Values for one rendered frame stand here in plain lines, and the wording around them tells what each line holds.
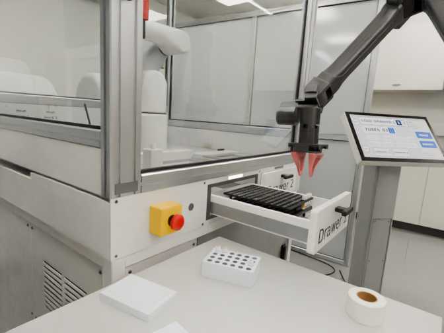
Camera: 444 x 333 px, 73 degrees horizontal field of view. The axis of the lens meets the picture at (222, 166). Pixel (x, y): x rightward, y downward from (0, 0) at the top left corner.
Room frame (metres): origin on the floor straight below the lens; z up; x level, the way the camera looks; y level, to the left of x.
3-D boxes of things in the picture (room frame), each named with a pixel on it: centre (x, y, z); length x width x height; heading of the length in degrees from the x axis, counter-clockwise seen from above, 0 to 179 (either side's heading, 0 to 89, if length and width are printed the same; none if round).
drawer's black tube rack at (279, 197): (0.92, -0.15, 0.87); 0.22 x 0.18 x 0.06; 53
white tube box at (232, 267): (0.68, -0.04, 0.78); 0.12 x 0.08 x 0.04; 71
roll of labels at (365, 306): (0.55, -0.30, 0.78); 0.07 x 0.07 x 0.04
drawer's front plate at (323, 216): (0.80, -0.31, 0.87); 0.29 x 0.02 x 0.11; 143
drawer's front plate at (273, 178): (1.25, -0.25, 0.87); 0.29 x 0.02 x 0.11; 143
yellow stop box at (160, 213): (0.72, 0.13, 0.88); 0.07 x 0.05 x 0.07; 143
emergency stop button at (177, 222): (0.70, 0.10, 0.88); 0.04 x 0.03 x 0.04; 143
